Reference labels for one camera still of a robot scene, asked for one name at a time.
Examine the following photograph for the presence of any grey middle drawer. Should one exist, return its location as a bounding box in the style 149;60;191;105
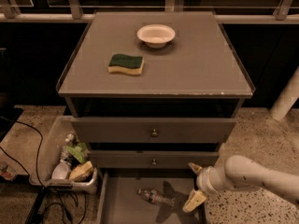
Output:
89;150;219;169

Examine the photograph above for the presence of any black cable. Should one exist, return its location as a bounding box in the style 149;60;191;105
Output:
0;115;88;224

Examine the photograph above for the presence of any yellow sponge in bin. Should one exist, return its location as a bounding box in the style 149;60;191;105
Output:
69;161;93;182

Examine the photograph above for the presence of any green packet in bin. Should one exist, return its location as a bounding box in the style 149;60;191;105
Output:
66;143;88;164

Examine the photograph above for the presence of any small cup on floor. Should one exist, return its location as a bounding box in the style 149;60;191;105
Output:
0;161;17;181

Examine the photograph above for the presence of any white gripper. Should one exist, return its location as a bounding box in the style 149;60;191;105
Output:
182;162;226;213

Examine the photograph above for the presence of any grey drawer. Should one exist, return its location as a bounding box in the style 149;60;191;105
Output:
89;150;219;169
96;169;207;224
71;117;236;143

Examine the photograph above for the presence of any grey top drawer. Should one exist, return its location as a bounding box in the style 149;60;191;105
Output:
71;117;236;143

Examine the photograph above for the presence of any small white bowl in bin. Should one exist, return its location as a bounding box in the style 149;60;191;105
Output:
51;163;70;179

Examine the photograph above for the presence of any green yellow sponge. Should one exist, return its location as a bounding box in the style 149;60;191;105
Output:
107;54;144;76

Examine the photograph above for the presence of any clear plastic water bottle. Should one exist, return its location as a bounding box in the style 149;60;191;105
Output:
137;189;176;207

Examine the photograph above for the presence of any grey bottom drawer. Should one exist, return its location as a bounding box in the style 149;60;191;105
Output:
96;169;207;224

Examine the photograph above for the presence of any metal window railing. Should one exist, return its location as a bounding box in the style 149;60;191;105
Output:
0;0;299;24

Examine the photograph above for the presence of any grey drawer cabinet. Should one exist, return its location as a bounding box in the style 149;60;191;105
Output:
55;10;256;224

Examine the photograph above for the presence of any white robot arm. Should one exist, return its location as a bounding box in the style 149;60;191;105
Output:
183;155;299;212

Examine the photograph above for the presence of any clear plastic storage bin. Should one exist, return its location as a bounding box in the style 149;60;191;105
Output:
29;116;98;194

